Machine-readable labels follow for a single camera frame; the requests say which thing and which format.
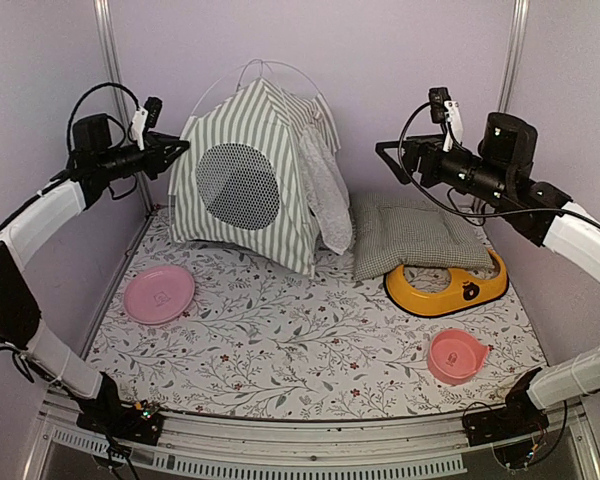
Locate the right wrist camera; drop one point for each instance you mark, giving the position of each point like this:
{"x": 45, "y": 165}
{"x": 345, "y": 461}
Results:
{"x": 445, "y": 112}

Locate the left aluminium frame post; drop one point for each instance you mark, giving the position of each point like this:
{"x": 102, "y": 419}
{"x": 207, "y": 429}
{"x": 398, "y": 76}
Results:
{"x": 104, "y": 25}

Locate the yellow double bowl holder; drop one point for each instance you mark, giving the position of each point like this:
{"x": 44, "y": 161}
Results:
{"x": 465, "y": 291}

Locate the pink bowl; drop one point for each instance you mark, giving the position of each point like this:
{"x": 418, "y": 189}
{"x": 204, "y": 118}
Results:
{"x": 455, "y": 356}

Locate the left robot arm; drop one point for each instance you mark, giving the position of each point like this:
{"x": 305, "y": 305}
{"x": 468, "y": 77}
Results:
{"x": 95, "y": 161}

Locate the floral table mat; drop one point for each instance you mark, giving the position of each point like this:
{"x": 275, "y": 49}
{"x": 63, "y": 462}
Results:
{"x": 261, "y": 341}

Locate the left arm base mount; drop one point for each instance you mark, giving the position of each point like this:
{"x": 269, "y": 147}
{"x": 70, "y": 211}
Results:
{"x": 121, "y": 422}

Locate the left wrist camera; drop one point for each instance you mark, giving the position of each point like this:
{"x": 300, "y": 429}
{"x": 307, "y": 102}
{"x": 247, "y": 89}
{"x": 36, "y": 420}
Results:
{"x": 145, "y": 118}

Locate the pink plate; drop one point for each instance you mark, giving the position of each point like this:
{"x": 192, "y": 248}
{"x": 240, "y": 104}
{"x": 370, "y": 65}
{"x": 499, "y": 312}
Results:
{"x": 159, "y": 295}

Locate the striped pet tent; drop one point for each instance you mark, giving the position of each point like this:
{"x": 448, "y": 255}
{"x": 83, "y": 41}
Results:
{"x": 261, "y": 173}

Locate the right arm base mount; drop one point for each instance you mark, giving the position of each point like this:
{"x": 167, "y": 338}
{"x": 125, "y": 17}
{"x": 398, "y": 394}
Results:
{"x": 484, "y": 424}

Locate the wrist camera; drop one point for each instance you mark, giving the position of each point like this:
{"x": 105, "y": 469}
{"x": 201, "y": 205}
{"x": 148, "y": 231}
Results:
{"x": 145, "y": 118}
{"x": 445, "y": 112}

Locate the front aluminium rail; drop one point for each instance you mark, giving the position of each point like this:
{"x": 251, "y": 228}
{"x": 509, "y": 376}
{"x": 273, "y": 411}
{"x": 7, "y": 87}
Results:
{"x": 213, "y": 447}

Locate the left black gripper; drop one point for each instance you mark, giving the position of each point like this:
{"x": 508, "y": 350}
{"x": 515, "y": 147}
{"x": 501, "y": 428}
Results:
{"x": 156, "y": 151}

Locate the right aluminium frame post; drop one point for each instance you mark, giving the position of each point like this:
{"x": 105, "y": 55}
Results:
{"x": 514, "y": 53}

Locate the green checkered cushion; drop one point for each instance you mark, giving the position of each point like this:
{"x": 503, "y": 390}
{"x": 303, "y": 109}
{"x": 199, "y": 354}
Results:
{"x": 390, "y": 231}

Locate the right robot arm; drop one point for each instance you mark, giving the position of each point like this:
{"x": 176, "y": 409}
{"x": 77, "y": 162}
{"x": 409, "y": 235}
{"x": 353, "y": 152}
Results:
{"x": 499, "y": 174}

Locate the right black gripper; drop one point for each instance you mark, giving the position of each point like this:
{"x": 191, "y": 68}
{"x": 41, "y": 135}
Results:
{"x": 426, "y": 147}

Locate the aluminium frame post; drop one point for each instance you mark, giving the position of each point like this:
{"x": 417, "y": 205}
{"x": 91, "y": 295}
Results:
{"x": 514, "y": 53}
{"x": 104, "y": 25}

